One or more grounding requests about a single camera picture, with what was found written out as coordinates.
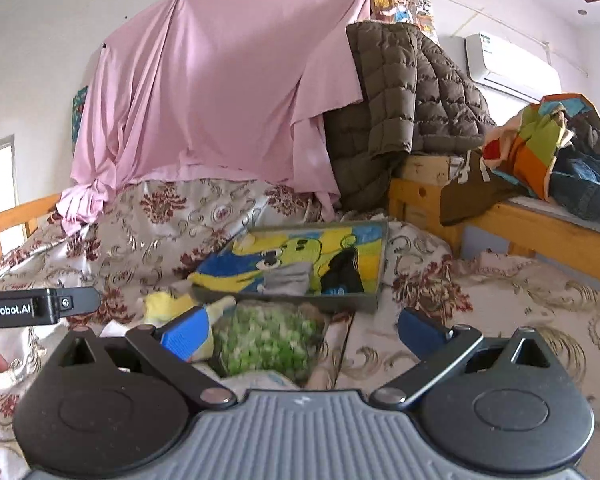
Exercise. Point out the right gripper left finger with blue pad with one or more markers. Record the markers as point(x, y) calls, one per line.
point(198, 389)

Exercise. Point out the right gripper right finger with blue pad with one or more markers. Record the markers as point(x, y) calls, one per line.
point(442, 353)

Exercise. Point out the yellow blue striped sock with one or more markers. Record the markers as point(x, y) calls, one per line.
point(180, 309)

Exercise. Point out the yellow blue cartoon towel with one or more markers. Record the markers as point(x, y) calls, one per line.
point(290, 259)

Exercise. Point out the floral satin bedspread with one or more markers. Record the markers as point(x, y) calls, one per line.
point(155, 233)

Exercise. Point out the black sock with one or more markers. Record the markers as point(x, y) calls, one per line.
point(342, 277)

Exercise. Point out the grey tray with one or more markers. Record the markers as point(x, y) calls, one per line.
point(300, 299)

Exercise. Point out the grey sock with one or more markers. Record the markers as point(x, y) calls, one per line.
point(293, 279)

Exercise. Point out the brown printed t-shirt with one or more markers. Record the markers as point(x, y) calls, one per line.
point(474, 190)

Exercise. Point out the colourful patchwork cloth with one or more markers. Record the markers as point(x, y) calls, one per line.
point(526, 147)

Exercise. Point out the dark blue jeans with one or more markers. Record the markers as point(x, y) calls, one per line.
point(575, 178)

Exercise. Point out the brown quilted down jacket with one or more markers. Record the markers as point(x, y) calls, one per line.
point(415, 100)

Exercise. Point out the pink hanging sheet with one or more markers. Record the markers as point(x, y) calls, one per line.
point(221, 89)

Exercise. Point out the white air conditioner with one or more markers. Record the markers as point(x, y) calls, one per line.
point(500, 65)

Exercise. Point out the wooden bed rail left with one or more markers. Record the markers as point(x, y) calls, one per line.
point(25, 216)

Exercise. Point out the wooden bunk bed frame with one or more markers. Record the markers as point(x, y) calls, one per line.
point(530, 227)

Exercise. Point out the colourful wall poster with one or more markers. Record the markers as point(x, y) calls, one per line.
point(415, 12)

